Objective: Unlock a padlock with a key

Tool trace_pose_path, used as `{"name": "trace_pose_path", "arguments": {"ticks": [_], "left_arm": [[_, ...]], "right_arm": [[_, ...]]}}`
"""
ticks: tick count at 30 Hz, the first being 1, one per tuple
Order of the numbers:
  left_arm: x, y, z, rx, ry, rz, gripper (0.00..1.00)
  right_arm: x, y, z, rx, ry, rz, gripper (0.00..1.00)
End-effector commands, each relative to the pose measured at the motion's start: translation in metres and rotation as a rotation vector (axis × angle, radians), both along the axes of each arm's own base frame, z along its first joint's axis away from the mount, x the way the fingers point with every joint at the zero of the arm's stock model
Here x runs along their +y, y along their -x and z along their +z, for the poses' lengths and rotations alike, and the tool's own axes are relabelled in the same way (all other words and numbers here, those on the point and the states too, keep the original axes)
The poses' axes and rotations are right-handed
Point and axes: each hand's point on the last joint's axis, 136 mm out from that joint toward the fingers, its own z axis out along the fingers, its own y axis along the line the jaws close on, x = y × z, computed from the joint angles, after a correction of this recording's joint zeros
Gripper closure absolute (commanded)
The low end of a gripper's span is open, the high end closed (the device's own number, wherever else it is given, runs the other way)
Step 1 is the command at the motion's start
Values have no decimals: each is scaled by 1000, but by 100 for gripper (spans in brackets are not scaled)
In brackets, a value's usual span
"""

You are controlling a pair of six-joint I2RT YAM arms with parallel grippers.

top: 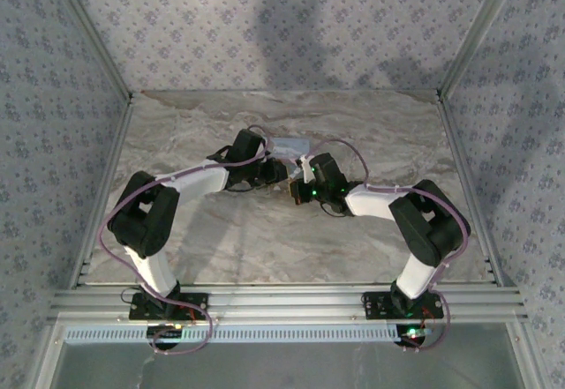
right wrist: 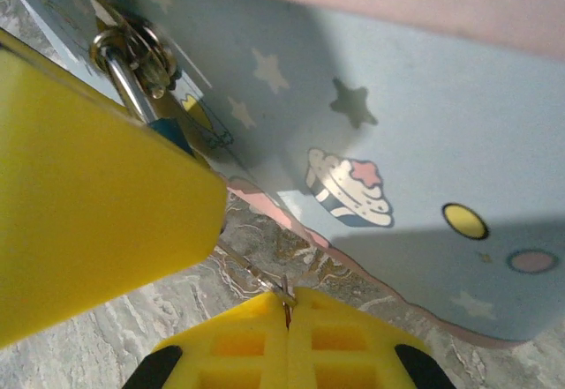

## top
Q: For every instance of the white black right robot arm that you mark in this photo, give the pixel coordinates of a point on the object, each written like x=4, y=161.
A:
x=424, y=226

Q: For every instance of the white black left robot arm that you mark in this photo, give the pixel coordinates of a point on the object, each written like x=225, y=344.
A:
x=150, y=212

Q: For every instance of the black controller board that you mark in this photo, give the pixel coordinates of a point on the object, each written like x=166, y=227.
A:
x=414, y=335
x=165, y=335

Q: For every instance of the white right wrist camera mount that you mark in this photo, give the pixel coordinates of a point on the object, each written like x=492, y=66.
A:
x=306, y=168

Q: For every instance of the aluminium mounting rail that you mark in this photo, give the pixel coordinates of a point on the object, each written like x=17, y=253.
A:
x=287, y=303

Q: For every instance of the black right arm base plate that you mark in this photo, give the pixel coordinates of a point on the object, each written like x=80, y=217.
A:
x=379, y=305

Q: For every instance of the aluminium table side rail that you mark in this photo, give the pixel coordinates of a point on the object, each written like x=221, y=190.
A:
x=106, y=195
x=474, y=195

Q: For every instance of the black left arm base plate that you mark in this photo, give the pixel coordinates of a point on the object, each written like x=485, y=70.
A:
x=141, y=307

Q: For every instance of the aluminium frame corner post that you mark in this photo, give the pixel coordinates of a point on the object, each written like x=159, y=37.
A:
x=481, y=27
x=92, y=32

